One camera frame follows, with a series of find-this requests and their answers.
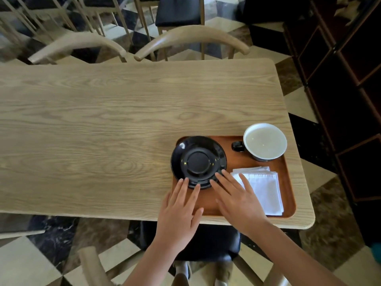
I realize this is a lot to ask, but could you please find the black seat wooden chair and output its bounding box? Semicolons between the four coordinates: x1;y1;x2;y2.
132;0;206;36
0;0;78;45
71;0;133;37

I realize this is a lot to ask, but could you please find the white folded napkin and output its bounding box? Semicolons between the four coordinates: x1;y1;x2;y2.
230;166;284;216

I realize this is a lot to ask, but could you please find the person's right hand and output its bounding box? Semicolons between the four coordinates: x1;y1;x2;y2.
210;170;270;237

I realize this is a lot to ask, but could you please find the black cup with white inside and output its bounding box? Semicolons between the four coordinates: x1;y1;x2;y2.
232;123;288;162

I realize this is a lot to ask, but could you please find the person's left forearm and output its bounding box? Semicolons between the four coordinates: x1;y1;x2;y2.
123;245;183;286

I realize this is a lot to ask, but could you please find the black saucer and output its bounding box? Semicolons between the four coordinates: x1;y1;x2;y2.
170;136;227;190

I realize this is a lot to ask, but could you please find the wooden chair with curved back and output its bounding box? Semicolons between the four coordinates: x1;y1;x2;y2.
134;25;250;62
28;32;129;65

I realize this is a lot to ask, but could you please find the person's left hand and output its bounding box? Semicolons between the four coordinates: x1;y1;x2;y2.
154;177;205;256

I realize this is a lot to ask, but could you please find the brown wooden tray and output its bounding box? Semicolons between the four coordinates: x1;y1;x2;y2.
172;135;297;219

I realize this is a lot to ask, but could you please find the black seat curved back chair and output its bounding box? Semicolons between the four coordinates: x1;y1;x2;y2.
78;220;291;286

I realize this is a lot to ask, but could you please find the dark wooden shelf unit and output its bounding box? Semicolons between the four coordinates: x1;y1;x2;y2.
282;0;381;248

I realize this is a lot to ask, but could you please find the person's right forearm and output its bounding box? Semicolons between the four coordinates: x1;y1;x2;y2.
245;220;348;286

